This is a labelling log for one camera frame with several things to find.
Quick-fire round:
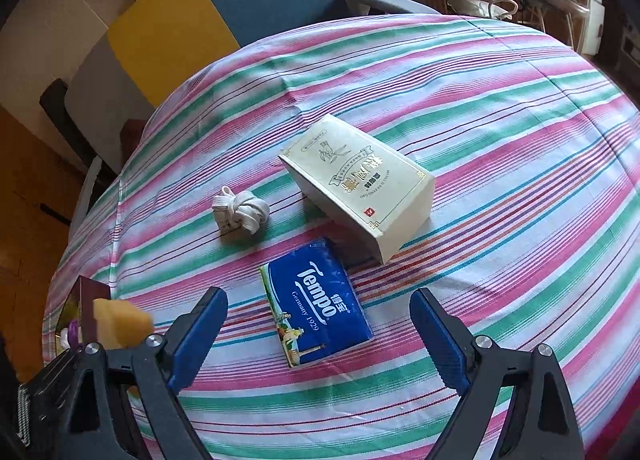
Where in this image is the yellow sponge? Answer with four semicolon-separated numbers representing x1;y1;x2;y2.
93;298;154;350

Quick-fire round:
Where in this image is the purple packet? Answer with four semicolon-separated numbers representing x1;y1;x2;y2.
66;319;82;350

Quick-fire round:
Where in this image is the dark red cushion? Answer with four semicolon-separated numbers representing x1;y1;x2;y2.
119;120;146;164

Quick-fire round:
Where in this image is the grey yellow blue armchair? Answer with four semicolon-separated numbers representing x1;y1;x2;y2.
38;0;442;176

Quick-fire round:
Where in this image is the white gold carton box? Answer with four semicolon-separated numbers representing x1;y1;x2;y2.
279;115;435;265

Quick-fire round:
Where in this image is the striped pink green bedsheet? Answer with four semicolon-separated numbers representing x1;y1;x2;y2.
41;12;640;460

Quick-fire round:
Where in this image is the gold metal tin box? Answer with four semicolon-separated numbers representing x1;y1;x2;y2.
54;276;111;355

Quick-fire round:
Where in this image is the blue tempo tissue pack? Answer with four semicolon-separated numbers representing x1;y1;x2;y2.
260;238;373;368

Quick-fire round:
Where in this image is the white coiled cable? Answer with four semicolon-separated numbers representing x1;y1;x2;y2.
210;185;271;236

